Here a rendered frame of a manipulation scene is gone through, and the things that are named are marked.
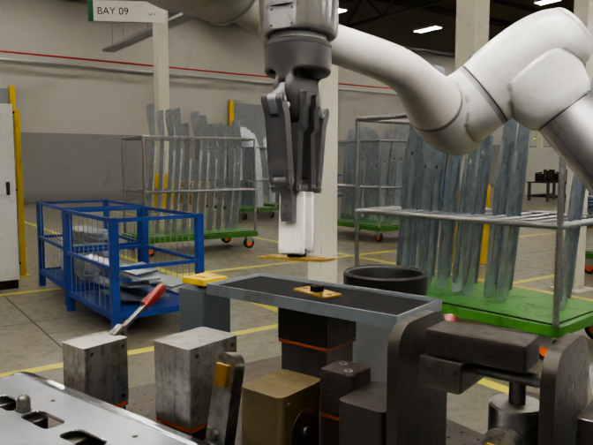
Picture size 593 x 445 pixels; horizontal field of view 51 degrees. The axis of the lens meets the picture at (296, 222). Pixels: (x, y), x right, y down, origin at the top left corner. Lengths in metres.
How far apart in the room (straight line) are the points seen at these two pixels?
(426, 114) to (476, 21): 7.47
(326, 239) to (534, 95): 3.57
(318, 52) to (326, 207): 3.91
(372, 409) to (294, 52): 0.42
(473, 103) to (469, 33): 7.38
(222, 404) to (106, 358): 0.32
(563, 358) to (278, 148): 0.35
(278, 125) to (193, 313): 0.57
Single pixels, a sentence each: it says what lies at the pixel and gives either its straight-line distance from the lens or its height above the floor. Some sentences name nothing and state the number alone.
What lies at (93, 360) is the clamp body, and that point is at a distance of 1.13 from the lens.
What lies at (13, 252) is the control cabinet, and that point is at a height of 0.41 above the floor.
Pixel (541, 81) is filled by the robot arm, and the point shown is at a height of 1.51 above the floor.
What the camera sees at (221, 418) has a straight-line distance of 0.88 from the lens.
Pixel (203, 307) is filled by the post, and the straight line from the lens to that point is 1.13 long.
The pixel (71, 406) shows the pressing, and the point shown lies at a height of 1.00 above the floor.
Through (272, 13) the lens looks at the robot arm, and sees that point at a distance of 0.70.
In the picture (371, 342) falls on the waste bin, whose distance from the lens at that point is 3.64.
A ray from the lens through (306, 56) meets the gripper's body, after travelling 0.68.
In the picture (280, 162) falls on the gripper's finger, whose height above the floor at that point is 1.37.
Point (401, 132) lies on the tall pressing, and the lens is 10.98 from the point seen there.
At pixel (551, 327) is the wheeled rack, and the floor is 0.27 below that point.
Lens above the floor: 1.37
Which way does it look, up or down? 5 degrees down
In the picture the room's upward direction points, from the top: straight up
